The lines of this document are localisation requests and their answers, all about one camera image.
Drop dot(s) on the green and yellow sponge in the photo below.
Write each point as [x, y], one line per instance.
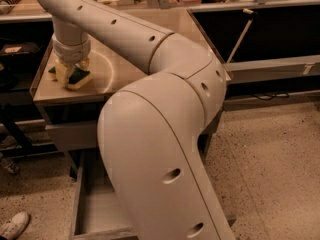
[77, 80]

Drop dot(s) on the open grey middle drawer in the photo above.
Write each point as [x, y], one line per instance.
[96, 210]

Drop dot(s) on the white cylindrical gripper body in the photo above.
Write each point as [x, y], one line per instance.
[71, 53]

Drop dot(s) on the white sneaker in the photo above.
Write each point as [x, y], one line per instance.
[15, 226]

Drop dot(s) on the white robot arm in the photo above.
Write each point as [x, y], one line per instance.
[148, 131]

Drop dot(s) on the grey low shelf beam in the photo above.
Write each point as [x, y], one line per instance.
[273, 69]

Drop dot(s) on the grey top drawer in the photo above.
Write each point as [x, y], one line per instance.
[73, 136]

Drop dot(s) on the black bag on shelf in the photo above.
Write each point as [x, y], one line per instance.
[20, 57]

